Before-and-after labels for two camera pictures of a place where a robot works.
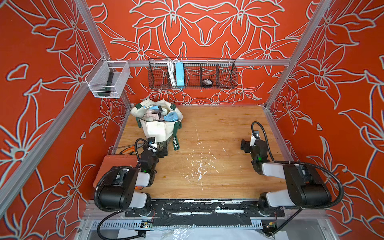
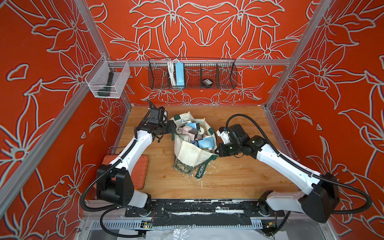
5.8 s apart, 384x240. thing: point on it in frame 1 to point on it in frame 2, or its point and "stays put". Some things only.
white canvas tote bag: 160,120 to 188,156
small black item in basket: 207,82 stays put
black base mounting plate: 201,208 stays put
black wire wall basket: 192,74 stays put
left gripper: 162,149 to 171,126
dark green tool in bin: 105,91 stays put
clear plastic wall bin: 108,78 stays put
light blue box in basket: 180,74 stays put
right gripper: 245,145 to 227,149
